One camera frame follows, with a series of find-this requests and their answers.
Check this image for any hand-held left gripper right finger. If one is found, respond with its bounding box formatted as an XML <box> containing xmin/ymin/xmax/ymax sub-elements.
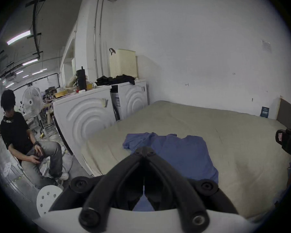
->
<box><xmin>145</xmin><ymin>148</ymin><xmax>238</xmax><ymax>230</ymax></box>

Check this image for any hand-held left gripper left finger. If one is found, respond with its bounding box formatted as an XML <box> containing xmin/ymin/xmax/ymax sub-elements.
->
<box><xmin>49</xmin><ymin>148</ymin><xmax>145</xmax><ymax>227</ymax></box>

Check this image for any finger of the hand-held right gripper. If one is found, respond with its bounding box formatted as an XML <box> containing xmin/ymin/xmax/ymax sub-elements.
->
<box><xmin>275</xmin><ymin>128</ymin><xmax>291</xmax><ymax>156</ymax></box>

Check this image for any brown cardboard sheet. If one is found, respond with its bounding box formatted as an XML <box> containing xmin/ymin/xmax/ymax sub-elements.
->
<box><xmin>276</xmin><ymin>97</ymin><xmax>291</xmax><ymax>131</ymax></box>

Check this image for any blue shirt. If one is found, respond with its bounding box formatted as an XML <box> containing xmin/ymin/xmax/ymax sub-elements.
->
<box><xmin>122</xmin><ymin>132</ymin><xmax>219</xmax><ymax>212</ymax></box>

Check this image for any bed with beige sheet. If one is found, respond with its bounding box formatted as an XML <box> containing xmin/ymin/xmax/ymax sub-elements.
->
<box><xmin>81</xmin><ymin>100</ymin><xmax>291</xmax><ymax>222</ymax></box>

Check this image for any white round stool with holes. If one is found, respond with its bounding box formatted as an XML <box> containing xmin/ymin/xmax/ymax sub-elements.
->
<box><xmin>36</xmin><ymin>185</ymin><xmax>63</xmax><ymax>217</ymax></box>

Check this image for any white washing machine with clutter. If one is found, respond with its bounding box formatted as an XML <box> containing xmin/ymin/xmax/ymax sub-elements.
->
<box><xmin>52</xmin><ymin>67</ymin><xmax>117</xmax><ymax>177</ymax></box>

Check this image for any white washing machine with basket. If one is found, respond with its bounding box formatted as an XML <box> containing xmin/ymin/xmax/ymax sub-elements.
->
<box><xmin>109</xmin><ymin>48</ymin><xmax>149</xmax><ymax>122</ymax></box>

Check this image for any cluttered table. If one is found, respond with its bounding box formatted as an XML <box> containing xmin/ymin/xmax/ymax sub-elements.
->
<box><xmin>40</xmin><ymin>86</ymin><xmax>63</xmax><ymax>126</ymax></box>

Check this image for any white standing fan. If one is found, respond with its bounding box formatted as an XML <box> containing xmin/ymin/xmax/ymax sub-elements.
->
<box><xmin>22</xmin><ymin>86</ymin><xmax>45</xmax><ymax>133</ymax></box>

